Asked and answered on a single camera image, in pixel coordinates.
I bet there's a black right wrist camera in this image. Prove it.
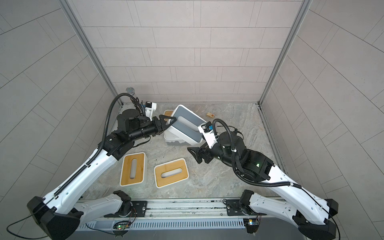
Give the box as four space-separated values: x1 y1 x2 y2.
197 121 244 151

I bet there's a bamboo lid tissue box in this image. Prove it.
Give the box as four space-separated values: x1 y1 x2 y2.
164 110 174 117
120 152 148 188
154 158 190 189

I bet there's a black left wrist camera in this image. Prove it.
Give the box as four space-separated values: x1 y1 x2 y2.
116 101 157 127

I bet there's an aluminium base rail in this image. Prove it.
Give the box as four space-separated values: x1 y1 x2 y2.
77 196 310 221

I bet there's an aluminium corner post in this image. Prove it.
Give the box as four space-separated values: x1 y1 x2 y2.
259 0 312 106
58 0 118 97

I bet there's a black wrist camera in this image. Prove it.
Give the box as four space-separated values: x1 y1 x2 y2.
197 121 244 151
116 101 157 127

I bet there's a green circuit board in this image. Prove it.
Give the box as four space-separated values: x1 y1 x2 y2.
243 218 260 234
112 221 131 238

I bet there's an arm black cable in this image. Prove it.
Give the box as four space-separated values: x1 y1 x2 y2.
212 118 341 240
5 92 145 240

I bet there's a grey lid tissue box front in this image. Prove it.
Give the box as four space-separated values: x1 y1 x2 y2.
167 105 206 146

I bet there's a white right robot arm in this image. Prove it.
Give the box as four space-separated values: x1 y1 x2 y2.
187 143 340 240

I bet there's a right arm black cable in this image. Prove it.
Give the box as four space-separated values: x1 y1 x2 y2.
212 118 341 240

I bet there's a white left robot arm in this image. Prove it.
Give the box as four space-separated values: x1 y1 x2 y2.
27 115 177 240

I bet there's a right green circuit board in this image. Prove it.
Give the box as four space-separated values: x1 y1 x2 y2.
243 218 260 234

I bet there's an aluminium corner post right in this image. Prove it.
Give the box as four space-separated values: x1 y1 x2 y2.
259 0 312 106

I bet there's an aluminium corner post left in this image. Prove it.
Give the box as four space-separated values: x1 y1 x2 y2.
58 0 118 97

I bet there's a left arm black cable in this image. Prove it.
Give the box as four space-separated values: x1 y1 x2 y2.
5 92 145 240

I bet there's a microphone on black stand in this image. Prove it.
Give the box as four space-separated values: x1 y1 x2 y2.
126 87 136 97

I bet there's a white ventilation grille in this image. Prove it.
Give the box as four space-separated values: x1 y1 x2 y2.
78 218 245 231

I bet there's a left green circuit board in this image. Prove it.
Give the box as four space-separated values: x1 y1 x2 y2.
112 221 131 238

